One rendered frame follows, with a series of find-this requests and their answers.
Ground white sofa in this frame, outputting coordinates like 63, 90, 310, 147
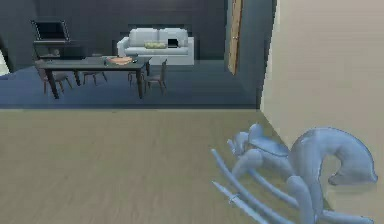
116, 27, 195, 66

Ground black television set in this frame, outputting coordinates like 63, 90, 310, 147
30, 19, 72, 43

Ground brown dining chair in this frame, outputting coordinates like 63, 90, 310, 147
127, 71, 145, 88
144, 58, 168, 96
81, 70, 108, 87
34, 59, 73, 95

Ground dark dining table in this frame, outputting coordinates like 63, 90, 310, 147
38, 55, 153, 100

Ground yellow green cushion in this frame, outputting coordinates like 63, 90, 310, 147
143, 41, 168, 50

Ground orange tray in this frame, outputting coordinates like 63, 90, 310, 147
106, 55, 134, 66

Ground pale blue horse sculpture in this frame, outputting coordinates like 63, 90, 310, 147
210, 123, 379, 224

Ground dark television stand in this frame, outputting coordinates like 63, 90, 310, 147
32, 40, 86, 61

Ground wooden room door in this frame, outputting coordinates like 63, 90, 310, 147
227, 0, 244, 76

